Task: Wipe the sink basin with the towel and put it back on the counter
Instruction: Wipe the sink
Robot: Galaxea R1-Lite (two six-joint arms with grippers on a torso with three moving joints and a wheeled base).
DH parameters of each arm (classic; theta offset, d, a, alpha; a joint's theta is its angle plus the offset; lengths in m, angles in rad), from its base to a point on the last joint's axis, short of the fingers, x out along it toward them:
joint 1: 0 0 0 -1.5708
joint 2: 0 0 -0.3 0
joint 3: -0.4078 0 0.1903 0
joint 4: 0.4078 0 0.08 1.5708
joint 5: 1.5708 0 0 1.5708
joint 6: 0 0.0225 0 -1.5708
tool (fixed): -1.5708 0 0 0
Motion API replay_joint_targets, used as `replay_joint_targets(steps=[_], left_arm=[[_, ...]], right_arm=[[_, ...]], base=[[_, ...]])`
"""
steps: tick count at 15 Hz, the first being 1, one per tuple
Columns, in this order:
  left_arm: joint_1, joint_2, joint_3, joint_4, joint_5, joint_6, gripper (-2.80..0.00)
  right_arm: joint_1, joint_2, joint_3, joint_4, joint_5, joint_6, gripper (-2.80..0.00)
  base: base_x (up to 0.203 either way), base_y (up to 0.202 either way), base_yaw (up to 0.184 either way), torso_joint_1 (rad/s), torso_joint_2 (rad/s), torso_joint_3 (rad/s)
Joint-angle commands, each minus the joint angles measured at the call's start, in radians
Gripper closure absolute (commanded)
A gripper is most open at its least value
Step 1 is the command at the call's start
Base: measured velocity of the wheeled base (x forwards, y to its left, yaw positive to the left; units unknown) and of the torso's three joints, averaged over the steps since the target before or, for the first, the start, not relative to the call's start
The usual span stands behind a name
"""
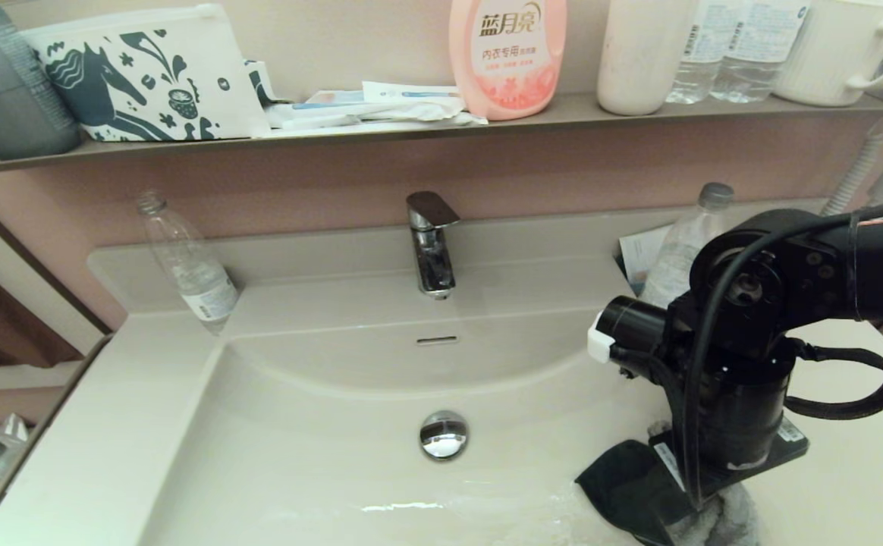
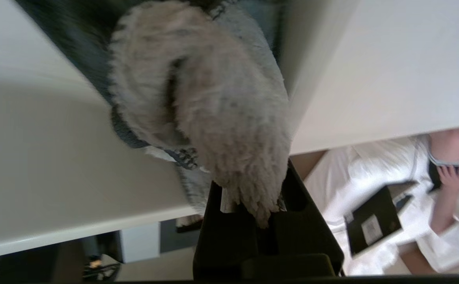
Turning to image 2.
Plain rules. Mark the person in white clothing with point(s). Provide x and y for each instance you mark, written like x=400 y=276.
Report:
x=351 y=185

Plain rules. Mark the white box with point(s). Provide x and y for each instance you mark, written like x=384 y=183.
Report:
x=139 y=242

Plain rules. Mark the grey fluffy cleaning cloth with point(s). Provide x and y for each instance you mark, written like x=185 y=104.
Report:
x=213 y=110

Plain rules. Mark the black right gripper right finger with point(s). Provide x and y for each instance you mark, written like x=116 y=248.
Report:
x=304 y=232

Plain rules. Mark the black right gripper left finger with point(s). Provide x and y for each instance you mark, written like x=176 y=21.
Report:
x=225 y=240

